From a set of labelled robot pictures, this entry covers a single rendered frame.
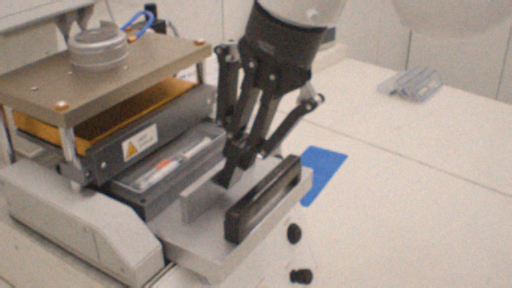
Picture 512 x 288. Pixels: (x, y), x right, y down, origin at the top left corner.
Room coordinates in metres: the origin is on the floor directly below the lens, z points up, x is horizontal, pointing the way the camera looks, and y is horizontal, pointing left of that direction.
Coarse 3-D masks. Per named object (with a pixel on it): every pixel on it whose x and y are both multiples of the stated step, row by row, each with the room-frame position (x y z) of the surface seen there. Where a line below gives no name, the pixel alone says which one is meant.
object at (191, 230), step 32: (224, 160) 0.52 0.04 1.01; (256, 160) 0.59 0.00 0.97; (192, 192) 0.46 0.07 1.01; (224, 192) 0.51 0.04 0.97; (288, 192) 0.51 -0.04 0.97; (160, 224) 0.45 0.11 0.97; (192, 224) 0.45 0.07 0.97; (256, 224) 0.45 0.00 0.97; (192, 256) 0.40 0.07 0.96; (224, 256) 0.39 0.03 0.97
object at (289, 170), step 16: (288, 160) 0.52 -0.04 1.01; (272, 176) 0.49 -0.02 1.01; (288, 176) 0.50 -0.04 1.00; (256, 192) 0.46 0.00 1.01; (272, 192) 0.47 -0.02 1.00; (240, 208) 0.43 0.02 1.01; (256, 208) 0.44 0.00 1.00; (224, 224) 0.42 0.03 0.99; (240, 224) 0.41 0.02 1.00; (240, 240) 0.41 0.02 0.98
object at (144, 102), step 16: (176, 80) 0.67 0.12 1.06; (144, 96) 0.61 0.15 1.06; (160, 96) 0.61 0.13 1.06; (176, 96) 0.62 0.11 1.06; (16, 112) 0.57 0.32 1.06; (112, 112) 0.56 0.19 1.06; (128, 112) 0.56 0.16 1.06; (144, 112) 0.56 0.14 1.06; (32, 128) 0.55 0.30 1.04; (48, 128) 0.53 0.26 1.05; (80, 128) 0.52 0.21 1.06; (96, 128) 0.52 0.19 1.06; (112, 128) 0.52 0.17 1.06; (48, 144) 0.53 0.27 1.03; (80, 144) 0.49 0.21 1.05
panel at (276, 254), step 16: (288, 224) 0.59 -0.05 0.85; (272, 240) 0.55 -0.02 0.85; (288, 240) 0.58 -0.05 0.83; (304, 240) 0.60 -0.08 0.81; (256, 256) 0.52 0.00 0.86; (272, 256) 0.54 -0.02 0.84; (288, 256) 0.56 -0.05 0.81; (304, 256) 0.59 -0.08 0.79; (176, 272) 0.42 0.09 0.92; (192, 272) 0.44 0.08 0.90; (240, 272) 0.48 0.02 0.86; (256, 272) 0.50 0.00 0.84; (272, 272) 0.52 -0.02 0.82; (288, 272) 0.55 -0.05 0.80
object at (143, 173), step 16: (192, 128) 0.62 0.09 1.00; (208, 128) 0.62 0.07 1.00; (176, 144) 0.57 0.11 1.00; (192, 144) 0.57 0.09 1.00; (144, 160) 0.53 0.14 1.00; (160, 160) 0.53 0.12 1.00; (176, 160) 0.53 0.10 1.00; (128, 176) 0.50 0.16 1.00; (144, 176) 0.50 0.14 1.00; (160, 176) 0.50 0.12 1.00
